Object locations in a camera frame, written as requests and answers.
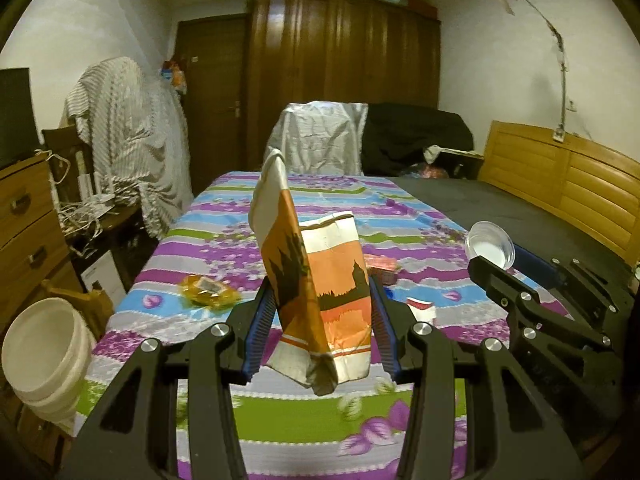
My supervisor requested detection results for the white red medicine box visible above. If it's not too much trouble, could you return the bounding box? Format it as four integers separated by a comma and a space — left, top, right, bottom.
406, 297, 437, 325

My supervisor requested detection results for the orange paper bag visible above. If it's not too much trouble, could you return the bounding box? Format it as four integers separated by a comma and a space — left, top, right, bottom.
248, 150, 372, 396

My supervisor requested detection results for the wooden bed headboard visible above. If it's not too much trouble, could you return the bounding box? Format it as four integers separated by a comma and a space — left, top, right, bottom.
478, 122, 640, 266

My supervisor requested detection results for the dark grey mattress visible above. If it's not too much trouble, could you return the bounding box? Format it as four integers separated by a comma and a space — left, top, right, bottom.
393, 177, 632, 288

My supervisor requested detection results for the white plastic bucket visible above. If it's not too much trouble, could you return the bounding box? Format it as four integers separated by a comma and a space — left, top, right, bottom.
1, 297, 96, 428

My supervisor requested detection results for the pink juice carton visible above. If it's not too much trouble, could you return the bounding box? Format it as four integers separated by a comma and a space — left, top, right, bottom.
363, 254, 399, 285

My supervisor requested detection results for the colourful striped bed sheet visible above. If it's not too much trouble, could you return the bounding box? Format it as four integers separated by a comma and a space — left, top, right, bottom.
74, 170, 572, 480

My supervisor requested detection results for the yellow snack wrapper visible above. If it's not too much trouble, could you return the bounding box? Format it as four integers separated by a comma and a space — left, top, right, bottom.
180, 275, 241, 311

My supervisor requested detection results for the black cloth pile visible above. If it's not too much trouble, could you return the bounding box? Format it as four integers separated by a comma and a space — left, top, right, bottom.
361, 103, 474, 177

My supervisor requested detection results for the wooden drawer dresser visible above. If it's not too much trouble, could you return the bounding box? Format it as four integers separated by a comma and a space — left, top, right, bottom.
0, 155, 82, 330

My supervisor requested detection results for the white crumpled cloth cover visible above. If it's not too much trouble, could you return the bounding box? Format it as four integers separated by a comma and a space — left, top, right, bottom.
265, 101, 369, 176

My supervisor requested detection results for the wooden chair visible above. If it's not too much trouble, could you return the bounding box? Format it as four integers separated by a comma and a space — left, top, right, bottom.
42, 125, 94, 203

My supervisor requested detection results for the striped grey cloth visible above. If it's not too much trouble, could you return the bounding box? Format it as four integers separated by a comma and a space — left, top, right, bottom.
64, 56, 193, 238

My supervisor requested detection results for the black television screen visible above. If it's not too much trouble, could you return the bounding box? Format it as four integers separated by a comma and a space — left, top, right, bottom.
0, 67, 40, 168

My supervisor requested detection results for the dark wooden wardrobe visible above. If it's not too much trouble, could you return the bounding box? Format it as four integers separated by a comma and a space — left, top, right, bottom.
244, 0, 440, 169

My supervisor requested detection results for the dark wooden door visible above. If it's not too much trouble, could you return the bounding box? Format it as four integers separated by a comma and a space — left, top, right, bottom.
174, 14, 248, 195

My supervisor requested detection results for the white cable tangle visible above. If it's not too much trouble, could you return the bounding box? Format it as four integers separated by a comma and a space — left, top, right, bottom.
34, 148, 141, 252

